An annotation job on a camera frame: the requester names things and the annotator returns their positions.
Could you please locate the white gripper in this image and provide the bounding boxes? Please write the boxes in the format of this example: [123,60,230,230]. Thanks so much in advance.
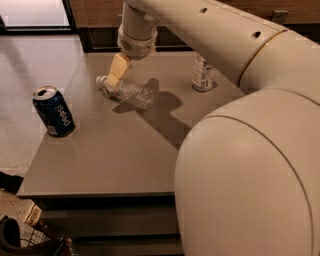
[106,27,158,91]

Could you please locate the clear water bottle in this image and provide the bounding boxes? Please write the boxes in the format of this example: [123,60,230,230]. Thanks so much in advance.
[96,76,155,110]

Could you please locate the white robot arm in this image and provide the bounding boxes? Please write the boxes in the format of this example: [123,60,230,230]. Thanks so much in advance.
[118,0,320,256]

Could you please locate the water bottle with white label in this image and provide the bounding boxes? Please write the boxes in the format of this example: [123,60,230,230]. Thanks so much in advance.
[192,53,215,92]

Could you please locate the blue Pepsi can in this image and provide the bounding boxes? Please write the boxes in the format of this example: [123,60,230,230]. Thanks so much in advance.
[32,86,75,137]

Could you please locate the grey drawer cabinet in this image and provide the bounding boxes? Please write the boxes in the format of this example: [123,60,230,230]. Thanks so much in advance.
[18,52,242,242]

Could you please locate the black shoe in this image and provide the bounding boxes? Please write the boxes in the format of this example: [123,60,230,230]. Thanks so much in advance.
[0,172,24,194]

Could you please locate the upper grey drawer front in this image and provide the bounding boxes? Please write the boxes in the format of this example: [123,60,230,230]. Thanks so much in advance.
[41,207,179,237]

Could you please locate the grey drawer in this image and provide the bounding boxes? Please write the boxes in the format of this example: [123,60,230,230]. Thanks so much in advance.
[41,207,179,237]
[73,238,184,256]

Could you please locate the tan snack packet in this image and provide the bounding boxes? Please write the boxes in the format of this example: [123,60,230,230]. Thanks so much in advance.
[23,204,42,227]

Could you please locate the lower grey drawer front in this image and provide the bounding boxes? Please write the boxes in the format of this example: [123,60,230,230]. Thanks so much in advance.
[73,238,184,256]

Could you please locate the right metal wall bracket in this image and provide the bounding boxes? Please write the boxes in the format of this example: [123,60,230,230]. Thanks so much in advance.
[271,9,288,25]

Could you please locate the wire basket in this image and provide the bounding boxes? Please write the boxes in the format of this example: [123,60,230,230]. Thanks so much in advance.
[20,229,49,247]

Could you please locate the dark brown bag strap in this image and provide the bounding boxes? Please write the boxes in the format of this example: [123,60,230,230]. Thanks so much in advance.
[0,215,66,256]

